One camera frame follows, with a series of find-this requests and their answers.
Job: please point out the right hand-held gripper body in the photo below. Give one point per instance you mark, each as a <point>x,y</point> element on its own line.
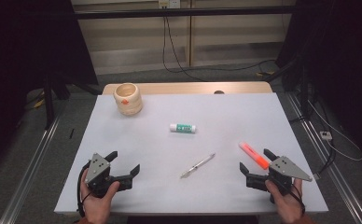
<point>286,169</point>

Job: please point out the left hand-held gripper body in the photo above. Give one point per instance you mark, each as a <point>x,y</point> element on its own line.
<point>96,168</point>

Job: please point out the orange highlighter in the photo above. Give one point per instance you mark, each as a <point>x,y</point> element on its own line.
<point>252,154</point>

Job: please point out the silver pen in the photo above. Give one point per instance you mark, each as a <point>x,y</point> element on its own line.
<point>197,165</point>

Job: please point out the wooden pen holder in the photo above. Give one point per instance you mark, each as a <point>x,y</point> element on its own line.
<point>129,105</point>

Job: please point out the green and white glue stick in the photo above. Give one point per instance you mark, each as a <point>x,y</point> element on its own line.
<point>183,128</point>

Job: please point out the person's right hand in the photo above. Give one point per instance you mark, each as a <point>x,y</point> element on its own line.
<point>289,208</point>

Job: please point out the person's left hand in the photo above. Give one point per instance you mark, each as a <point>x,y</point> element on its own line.
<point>96,208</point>

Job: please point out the white table mat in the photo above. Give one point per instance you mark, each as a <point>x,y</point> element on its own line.
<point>169,193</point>

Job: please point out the white power adapter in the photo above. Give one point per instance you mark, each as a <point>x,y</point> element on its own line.
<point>326,135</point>

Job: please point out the black metal stand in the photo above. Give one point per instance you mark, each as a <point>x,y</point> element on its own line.
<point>304,93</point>
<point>48,105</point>

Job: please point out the yellow tape piece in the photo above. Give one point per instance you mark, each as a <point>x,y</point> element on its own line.
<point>39,104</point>
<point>264,74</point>

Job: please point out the black curtain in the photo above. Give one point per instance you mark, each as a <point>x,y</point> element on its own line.
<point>20,62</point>
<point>341,62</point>

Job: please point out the black horizontal metal bar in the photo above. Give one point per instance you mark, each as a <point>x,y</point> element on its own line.
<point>201,11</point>

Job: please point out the aluminium floor rail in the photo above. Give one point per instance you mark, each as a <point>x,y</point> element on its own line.
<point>30,174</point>
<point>341,183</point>

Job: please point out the white wall socket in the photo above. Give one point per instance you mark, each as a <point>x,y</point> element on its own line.
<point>169,3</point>

